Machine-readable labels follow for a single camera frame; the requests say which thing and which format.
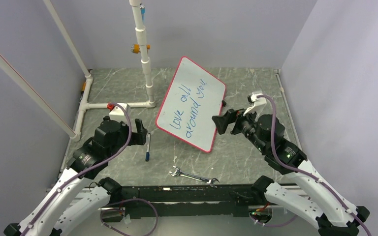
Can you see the orange pipe valve fitting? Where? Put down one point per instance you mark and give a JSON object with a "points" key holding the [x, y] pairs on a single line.
{"points": [[136, 48]]}

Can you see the white PVC pipe frame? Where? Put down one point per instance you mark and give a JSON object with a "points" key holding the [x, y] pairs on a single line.
{"points": [[138, 9]]}

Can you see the white blue whiteboard marker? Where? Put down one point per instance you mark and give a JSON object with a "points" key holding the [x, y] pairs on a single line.
{"points": [[148, 142]]}

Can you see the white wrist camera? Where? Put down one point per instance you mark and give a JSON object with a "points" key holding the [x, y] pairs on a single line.
{"points": [[118, 113], [256, 104]]}

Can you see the pink-framed whiteboard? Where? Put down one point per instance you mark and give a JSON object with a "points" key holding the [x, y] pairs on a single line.
{"points": [[193, 97]]}

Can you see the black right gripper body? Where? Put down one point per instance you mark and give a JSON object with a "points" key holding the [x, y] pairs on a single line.
{"points": [[243, 124]]}

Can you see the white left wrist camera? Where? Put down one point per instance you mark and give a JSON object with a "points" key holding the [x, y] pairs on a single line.
{"points": [[118, 113]]}

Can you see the aluminium extrusion frame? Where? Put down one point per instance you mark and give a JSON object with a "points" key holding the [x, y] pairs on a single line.
{"points": [[295, 140]]}

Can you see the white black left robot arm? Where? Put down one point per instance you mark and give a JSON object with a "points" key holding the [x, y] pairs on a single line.
{"points": [[56, 215]]}

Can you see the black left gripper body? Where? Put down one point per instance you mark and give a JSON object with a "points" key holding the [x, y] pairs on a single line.
{"points": [[137, 137]]}

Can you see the diagonal white pipe red stripe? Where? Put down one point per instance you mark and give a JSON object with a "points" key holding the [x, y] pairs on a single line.
{"points": [[31, 92]]}

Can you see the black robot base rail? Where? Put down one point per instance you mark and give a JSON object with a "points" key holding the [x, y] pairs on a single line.
{"points": [[237, 200]]}

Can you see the silver double open-end wrench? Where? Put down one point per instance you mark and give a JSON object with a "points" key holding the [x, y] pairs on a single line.
{"points": [[179, 173]]}

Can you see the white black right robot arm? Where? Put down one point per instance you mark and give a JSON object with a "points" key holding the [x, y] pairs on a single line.
{"points": [[324, 208]]}

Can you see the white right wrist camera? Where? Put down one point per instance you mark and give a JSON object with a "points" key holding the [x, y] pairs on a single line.
{"points": [[256, 104]]}

